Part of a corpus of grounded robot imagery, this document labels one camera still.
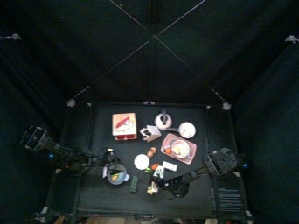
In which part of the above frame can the yellow starfruit top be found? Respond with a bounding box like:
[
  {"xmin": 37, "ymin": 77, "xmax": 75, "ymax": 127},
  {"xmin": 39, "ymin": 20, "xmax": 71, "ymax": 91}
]
[{"xmin": 145, "ymin": 180, "xmax": 160, "ymax": 196}]

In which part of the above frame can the white round plate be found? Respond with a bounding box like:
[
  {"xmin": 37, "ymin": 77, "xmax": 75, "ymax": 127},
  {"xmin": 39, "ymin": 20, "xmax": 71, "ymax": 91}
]
[{"xmin": 133, "ymin": 153, "xmax": 152, "ymax": 171}]

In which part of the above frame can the white black patterned packet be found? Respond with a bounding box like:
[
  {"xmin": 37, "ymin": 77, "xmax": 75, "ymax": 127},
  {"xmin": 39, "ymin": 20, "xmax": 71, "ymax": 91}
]
[{"xmin": 153, "ymin": 164, "xmax": 165, "ymax": 179}]

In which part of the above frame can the white small box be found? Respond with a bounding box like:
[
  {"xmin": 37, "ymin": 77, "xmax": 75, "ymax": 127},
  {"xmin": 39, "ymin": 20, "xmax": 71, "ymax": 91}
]
[{"xmin": 161, "ymin": 160, "xmax": 178, "ymax": 172}]

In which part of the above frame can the dark green toy cucumber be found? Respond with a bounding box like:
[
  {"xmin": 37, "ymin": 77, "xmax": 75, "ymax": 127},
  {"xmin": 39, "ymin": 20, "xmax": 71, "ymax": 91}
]
[{"xmin": 129, "ymin": 175, "xmax": 140, "ymax": 193}]

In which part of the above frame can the pink rectangular tray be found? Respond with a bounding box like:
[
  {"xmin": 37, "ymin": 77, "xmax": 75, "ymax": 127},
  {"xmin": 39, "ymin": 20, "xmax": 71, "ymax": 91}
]
[{"xmin": 160, "ymin": 132, "xmax": 198, "ymax": 165}]

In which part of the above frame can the wooden toy box red print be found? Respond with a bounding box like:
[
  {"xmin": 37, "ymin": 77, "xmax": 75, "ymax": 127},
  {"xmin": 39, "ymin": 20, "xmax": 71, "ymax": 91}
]
[{"xmin": 110, "ymin": 112, "xmax": 138, "ymax": 141}]

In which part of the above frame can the silver bowl with egg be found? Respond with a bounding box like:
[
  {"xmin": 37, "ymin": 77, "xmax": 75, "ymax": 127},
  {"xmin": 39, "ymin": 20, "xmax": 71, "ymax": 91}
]
[{"xmin": 170, "ymin": 139, "xmax": 192, "ymax": 159}]

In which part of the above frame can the white cube black print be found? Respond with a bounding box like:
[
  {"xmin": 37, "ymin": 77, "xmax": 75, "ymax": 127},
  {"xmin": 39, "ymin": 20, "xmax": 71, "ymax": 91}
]
[{"xmin": 138, "ymin": 124, "xmax": 162, "ymax": 144}]

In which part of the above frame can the white text label sticker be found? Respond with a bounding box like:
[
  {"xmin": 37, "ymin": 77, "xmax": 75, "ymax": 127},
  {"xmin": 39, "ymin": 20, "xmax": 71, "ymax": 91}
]
[{"xmin": 214, "ymin": 186, "xmax": 245, "ymax": 214}]

